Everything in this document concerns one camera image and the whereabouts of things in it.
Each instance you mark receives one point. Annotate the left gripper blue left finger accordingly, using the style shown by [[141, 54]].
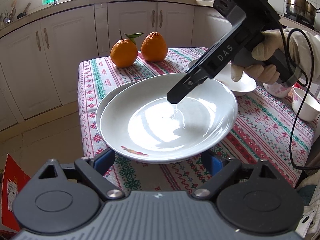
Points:
[[92, 171]]

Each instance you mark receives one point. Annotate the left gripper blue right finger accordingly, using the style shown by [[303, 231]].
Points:
[[222, 171]]

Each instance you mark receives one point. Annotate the white plate front fruit print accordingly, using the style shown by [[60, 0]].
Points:
[[141, 124]]

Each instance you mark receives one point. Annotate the white plate back fruit print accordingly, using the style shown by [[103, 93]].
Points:
[[245, 85]]

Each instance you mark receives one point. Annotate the white bowl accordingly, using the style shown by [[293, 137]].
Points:
[[310, 107], [277, 90]]

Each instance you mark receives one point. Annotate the right white sleeve forearm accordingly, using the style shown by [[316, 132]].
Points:
[[300, 53]]

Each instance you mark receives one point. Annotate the right gloved hand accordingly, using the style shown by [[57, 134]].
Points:
[[261, 52]]

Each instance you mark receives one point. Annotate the steel steamer pot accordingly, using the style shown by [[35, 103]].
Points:
[[301, 11]]

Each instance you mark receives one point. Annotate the patterned tablecloth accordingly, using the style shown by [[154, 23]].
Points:
[[265, 128]]

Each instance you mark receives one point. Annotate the red cardboard box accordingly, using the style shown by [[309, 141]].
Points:
[[14, 179]]

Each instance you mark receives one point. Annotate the bumpy orange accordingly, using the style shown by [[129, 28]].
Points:
[[154, 47]]

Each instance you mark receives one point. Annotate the white cabinet run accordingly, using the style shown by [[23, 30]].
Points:
[[40, 52]]

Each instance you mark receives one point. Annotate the orange with leaf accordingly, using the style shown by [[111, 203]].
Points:
[[124, 53]]

